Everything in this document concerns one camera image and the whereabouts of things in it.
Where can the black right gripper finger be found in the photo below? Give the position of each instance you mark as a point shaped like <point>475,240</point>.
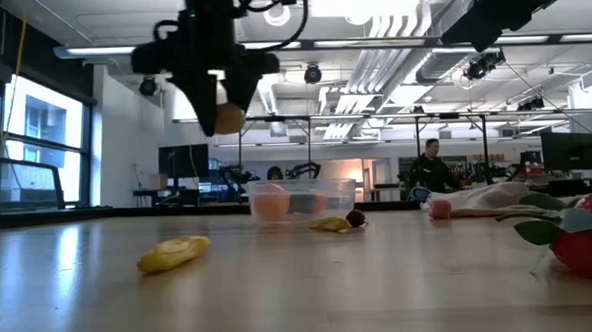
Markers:
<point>475,28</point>

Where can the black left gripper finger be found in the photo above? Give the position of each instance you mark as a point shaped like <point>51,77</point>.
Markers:
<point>204,105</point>
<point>240,91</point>

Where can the tan toy potato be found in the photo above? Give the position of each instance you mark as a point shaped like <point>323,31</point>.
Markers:
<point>230,120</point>

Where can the pink orange toy peach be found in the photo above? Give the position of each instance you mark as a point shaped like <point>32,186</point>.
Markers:
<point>271,203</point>

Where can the clear plastic tupperware container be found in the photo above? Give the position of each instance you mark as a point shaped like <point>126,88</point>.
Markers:
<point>342,186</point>

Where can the yellow toy stick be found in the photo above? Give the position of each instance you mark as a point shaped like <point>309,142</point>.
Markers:
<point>172,254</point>

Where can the red toy cherry with stem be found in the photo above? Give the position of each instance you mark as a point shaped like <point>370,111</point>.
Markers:
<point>356,218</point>

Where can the small pink toy fruit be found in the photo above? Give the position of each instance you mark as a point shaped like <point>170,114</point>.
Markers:
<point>439,210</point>

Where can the black background robot arm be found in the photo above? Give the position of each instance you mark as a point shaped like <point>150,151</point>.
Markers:
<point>306,168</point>

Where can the black ceiling spotlight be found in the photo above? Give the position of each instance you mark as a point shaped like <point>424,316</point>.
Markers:
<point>147,86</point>
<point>482,67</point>
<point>312,73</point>

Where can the white ceiling light strip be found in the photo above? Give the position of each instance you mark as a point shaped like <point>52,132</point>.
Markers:
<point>271,45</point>
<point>585,37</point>
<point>370,42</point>
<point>521,39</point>
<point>101,51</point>

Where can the black computer monitor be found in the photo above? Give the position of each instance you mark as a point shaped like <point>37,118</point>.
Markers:
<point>183,161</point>
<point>569,150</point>

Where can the black overhead beam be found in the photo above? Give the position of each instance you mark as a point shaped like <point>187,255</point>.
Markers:
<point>308,45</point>

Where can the person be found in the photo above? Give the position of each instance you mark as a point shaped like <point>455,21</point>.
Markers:
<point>274,173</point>
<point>432,172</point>

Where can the brown cardboard box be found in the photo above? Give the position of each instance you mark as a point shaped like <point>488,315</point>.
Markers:
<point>158,182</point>

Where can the bright ceiling light panel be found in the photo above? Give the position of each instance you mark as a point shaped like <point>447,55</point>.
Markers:
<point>364,5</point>

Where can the large window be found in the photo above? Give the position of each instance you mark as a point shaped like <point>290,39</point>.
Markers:
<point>44,127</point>

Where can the beige folded cloth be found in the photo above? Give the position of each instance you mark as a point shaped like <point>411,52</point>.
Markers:
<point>487,197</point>

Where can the blue round object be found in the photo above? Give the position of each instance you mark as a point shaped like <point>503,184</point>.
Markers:
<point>419,194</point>

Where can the black background rig frame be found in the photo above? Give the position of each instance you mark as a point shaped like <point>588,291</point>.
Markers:
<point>449,115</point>
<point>274,119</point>

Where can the silver ventilation duct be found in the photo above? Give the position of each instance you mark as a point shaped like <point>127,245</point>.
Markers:
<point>436,62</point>

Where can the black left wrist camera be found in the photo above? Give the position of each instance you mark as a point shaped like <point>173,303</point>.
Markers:
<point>148,57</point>

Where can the black aluminium table frame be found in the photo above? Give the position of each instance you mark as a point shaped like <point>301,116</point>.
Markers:
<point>128,213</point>

